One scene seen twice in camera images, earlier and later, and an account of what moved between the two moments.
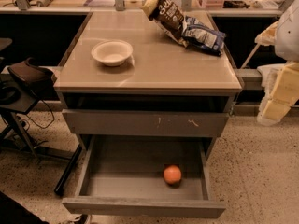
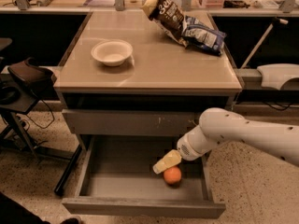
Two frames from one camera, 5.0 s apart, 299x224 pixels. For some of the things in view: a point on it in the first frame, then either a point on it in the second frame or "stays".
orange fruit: (172, 174) stays
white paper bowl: (112, 52) stays
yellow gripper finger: (280, 96) to (170, 160)
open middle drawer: (124, 175) stays
